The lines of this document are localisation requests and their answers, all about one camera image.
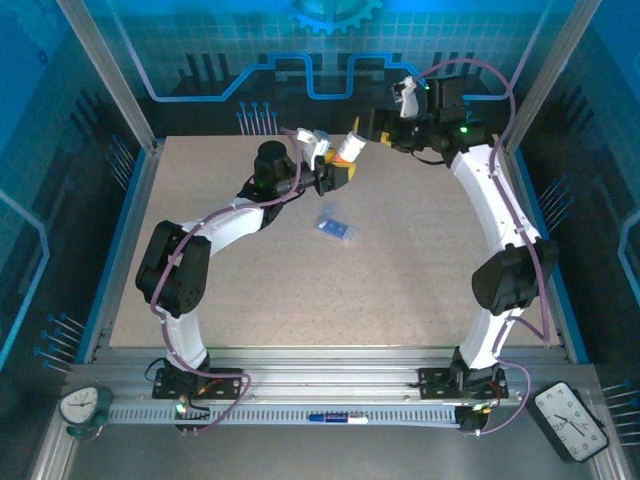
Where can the white orange pill bottle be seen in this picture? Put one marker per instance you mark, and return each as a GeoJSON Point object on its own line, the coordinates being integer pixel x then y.
{"type": "Point", "coordinates": [351, 144]}

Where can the blue translucent pill organizer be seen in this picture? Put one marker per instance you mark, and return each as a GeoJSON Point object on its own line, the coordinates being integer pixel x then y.
{"type": "Point", "coordinates": [336, 229]}

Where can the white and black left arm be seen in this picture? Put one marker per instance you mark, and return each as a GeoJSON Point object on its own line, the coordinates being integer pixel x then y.
{"type": "Point", "coordinates": [185, 330]}

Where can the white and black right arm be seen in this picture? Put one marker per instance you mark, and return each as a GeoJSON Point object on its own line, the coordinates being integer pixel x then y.
{"type": "Point", "coordinates": [500, 200]}

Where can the blue white marker pen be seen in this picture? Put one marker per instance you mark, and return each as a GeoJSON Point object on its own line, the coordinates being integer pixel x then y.
{"type": "Point", "coordinates": [330, 417]}

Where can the round green alarm clock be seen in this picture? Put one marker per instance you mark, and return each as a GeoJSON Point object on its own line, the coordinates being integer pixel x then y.
{"type": "Point", "coordinates": [80, 404]}

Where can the black rectangular alarm clock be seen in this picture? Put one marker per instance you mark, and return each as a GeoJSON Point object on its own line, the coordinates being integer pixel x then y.
{"type": "Point", "coordinates": [567, 420]}

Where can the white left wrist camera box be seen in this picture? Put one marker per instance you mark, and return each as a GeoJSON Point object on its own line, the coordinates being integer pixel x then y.
{"type": "Point", "coordinates": [312, 145]}

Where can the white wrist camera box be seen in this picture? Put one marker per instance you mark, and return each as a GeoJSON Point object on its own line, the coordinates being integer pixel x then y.
{"type": "Point", "coordinates": [410, 100]}
{"type": "Point", "coordinates": [312, 145]}

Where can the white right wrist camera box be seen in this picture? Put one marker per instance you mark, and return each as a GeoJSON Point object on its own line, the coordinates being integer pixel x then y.
{"type": "Point", "coordinates": [410, 100]}

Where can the aluminium frame post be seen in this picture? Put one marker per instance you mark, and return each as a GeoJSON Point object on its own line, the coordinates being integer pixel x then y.
{"type": "Point", "coordinates": [548, 70]}
{"type": "Point", "coordinates": [110, 70]}

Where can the aluminium side rail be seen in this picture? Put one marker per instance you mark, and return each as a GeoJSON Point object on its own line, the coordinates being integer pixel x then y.
{"type": "Point", "coordinates": [560, 320]}
{"type": "Point", "coordinates": [144, 200]}

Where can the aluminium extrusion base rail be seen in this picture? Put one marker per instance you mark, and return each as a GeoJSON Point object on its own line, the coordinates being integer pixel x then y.
{"type": "Point", "coordinates": [325, 370]}

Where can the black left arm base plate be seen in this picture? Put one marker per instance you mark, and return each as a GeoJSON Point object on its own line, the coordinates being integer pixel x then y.
{"type": "Point", "coordinates": [225, 380]}

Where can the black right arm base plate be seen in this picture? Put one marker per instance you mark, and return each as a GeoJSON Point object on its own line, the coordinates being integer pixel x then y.
{"type": "Point", "coordinates": [432, 382]}

